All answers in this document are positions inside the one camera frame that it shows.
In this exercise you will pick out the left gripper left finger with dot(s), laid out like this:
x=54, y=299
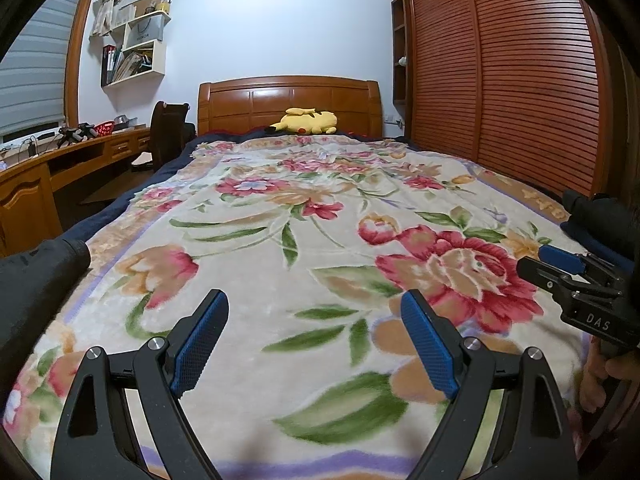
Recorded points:
x=96, y=438

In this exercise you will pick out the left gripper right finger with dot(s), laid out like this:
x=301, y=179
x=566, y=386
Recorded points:
x=532, y=438

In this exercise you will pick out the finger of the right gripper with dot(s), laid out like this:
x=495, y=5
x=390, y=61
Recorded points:
x=590, y=267
x=550, y=274

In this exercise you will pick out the black double-breasted coat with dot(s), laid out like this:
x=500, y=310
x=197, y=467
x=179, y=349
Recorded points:
x=602, y=214

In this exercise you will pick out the folded navy blue garment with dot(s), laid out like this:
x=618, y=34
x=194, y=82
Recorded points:
x=613, y=249

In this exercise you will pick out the folded dark grey garment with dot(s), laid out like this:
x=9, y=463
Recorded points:
x=34, y=286

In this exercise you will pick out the louvered wooden wardrobe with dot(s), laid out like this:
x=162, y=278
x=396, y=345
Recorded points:
x=533, y=89

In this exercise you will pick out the wooden desk with cabinets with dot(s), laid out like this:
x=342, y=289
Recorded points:
x=29, y=214

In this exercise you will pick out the floral bed blanket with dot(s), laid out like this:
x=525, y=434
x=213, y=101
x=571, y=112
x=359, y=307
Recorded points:
x=314, y=239

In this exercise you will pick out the red basket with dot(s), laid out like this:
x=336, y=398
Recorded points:
x=104, y=128

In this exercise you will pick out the yellow Pikachu plush toy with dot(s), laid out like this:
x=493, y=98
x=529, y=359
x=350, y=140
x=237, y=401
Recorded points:
x=305, y=121

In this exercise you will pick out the dark brown desk chair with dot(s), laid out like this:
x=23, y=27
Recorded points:
x=169, y=134

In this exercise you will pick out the wooden bed headboard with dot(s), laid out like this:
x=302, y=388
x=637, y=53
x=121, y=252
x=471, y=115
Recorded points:
x=237, y=106

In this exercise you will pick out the grey window roller blind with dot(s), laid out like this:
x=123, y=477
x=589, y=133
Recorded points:
x=33, y=71

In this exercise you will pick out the white wall shelf unit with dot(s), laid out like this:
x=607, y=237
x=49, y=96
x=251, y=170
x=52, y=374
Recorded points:
x=136, y=48

